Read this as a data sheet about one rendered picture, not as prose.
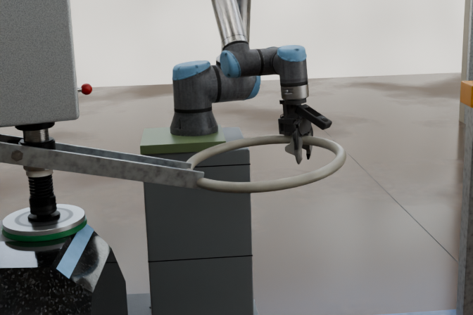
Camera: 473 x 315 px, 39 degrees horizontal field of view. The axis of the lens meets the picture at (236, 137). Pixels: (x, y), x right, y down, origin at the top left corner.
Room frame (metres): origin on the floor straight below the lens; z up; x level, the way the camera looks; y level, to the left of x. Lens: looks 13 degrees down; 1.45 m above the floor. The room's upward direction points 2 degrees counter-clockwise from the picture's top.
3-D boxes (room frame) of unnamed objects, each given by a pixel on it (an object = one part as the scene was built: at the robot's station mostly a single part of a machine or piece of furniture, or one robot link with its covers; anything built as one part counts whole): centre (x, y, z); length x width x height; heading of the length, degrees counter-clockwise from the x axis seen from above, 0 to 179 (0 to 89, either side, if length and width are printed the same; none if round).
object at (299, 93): (2.11, -0.19, 1.10); 0.10 x 0.09 x 0.05; 143
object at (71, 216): (1.67, 0.52, 0.85); 0.21 x 0.21 x 0.01
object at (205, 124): (2.55, 0.17, 0.93); 0.19 x 0.19 x 0.10
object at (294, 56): (2.11, -0.19, 1.19); 0.10 x 0.09 x 0.12; 21
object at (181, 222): (2.55, 0.17, 0.43); 0.50 x 0.50 x 0.85; 5
